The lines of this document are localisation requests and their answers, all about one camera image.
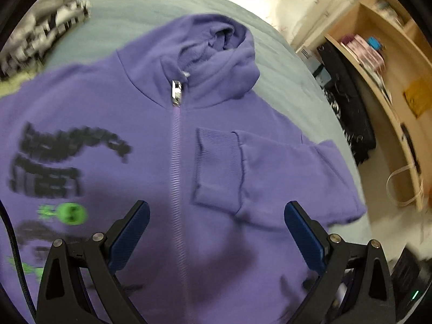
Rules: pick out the black white patterned folded garment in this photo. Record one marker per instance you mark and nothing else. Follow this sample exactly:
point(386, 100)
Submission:
point(30, 51)

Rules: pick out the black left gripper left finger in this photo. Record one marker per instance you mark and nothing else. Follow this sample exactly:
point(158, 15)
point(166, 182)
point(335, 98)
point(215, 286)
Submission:
point(63, 297)

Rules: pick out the wooden shelf unit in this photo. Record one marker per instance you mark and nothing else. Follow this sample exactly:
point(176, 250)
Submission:
point(401, 111)

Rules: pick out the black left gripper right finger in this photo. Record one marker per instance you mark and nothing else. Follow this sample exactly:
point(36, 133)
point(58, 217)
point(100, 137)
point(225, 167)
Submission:
point(354, 283)

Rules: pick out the purple zip hoodie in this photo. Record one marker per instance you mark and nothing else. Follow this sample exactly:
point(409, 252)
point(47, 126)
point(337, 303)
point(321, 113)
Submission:
point(152, 141)

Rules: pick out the pink boxes on shelf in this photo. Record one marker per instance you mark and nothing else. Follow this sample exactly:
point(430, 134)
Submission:
point(363, 52)

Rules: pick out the black clothes pile by shelf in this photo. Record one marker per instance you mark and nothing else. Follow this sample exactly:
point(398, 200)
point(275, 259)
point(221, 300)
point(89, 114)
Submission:
point(347, 104)

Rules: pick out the grey-blue bed blanket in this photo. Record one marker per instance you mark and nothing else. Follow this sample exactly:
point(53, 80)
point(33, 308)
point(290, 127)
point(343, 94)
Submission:
point(287, 84)

